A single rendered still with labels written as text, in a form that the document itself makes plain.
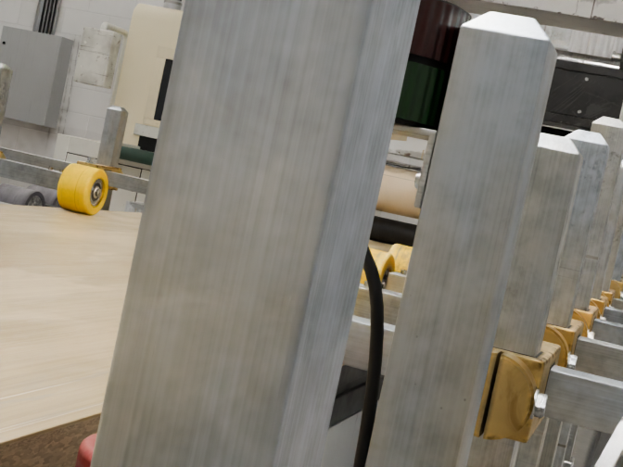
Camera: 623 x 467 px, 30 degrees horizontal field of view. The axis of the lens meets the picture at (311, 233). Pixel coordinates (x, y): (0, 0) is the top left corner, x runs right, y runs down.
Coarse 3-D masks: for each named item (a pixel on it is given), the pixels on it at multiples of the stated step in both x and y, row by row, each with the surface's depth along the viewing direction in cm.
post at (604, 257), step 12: (612, 204) 140; (612, 216) 140; (612, 228) 140; (612, 240) 140; (600, 264) 140; (600, 276) 140; (600, 288) 140; (564, 432) 141; (564, 444) 141; (564, 456) 143
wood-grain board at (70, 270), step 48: (0, 240) 132; (48, 240) 143; (96, 240) 155; (0, 288) 97; (48, 288) 103; (96, 288) 109; (0, 336) 77; (48, 336) 81; (96, 336) 84; (0, 384) 64; (48, 384) 66; (96, 384) 69; (0, 432) 55; (48, 432) 57; (96, 432) 62
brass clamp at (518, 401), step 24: (504, 360) 66; (528, 360) 68; (552, 360) 73; (504, 384) 66; (528, 384) 66; (480, 408) 67; (504, 408) 66; (528, 408) 66; (480, 432) 67; (504, 432) 66; (528, 432) 68
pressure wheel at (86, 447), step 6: (90, 438) 54; (84, 444) 53; (90, 444) 53; (84, 450) 53; (90, 450) 52; (78, 456) 53; (84, 456) 52; (90, 456) 52; (78, 462) 53; (84, 462) 52; (90, 462) 52
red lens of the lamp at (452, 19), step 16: (432, 0) 44; (432, 16) 45; (448, 16) 45; (464, 16) 46; (416, 32) 44; (432, 32) 45; (448, 32) 45; (416, 48) 45; (432, 48) 45; (448, 48) 45; (448, 64) 46
